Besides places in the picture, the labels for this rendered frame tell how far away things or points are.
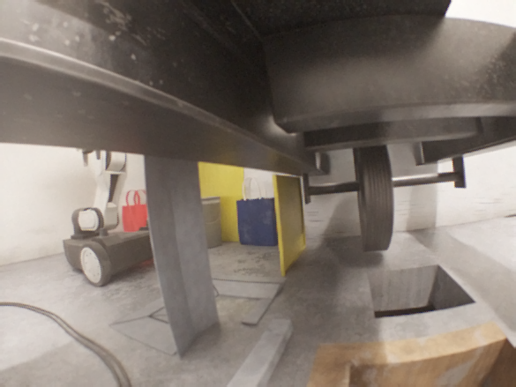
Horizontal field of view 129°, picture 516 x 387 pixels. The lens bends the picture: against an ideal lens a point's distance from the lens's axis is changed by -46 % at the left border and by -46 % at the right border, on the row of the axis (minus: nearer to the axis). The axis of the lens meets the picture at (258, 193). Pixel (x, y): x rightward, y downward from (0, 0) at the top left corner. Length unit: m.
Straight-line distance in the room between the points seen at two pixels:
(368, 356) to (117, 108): 0.53
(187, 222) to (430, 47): 0.63
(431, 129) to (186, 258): 0.78
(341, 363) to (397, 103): 0.48
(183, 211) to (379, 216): 0.63
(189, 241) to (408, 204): 1.35
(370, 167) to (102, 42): 0.77
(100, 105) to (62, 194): 2.11
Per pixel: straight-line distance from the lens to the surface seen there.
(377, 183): 0.80
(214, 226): 1.56
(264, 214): 1.42
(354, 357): 0.51
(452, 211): 1.71
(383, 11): 0.51
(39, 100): 0.17
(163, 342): 0.61
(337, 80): 0.42
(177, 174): 0.53
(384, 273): 0.93
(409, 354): 0.52
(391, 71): 0.44
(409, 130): 0.76
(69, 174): 2.32
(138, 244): 1.21
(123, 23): 0.29
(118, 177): 1.37
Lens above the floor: 0.34
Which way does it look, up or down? level
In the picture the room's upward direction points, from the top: 6 degrees counter-clockwise
